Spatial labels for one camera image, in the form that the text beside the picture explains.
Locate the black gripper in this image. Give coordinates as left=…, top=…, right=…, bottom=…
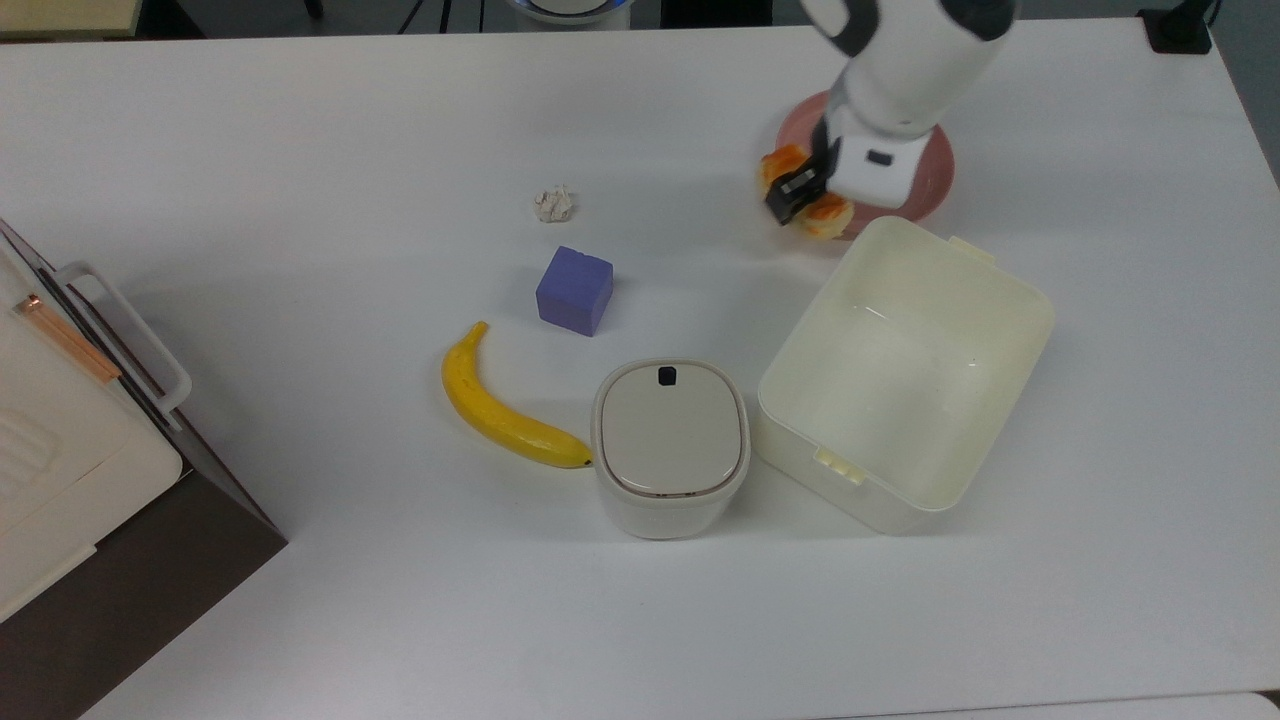
left=765, top=118, right=839, bottom=227

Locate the bread with orange topping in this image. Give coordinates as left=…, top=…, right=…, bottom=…
left=758, top=145, right=857, bottom=239

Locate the pink plate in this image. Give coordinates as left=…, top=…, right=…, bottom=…
left=777, top=90, right=956, bottom=241

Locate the cream open plastic bin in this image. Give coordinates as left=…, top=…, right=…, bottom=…
left=757, top=215, right=1056, bottom=536

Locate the purple cube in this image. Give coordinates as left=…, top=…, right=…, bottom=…
left=535, top=246, right=614, bottom=337

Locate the small beige lidded trash can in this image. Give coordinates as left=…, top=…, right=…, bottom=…
left=590, top=358, right=751, bottom=541

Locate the yellow banana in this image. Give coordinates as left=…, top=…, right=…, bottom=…
left=441, top=321, right=594, bottom=470

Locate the black stand foot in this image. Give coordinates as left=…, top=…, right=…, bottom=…
left=1140, top=0, right=1216, bottom=54

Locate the light wooden table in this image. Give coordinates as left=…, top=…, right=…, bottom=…
left=0, top=0, right=143, bottom=41

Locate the dark brown wooden box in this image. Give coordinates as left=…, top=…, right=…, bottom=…
left=0, top=218, right=289, bottom=720

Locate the cream storage box with handles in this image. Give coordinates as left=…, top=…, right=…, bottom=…
left=0, top=245, right=186, bottom=626

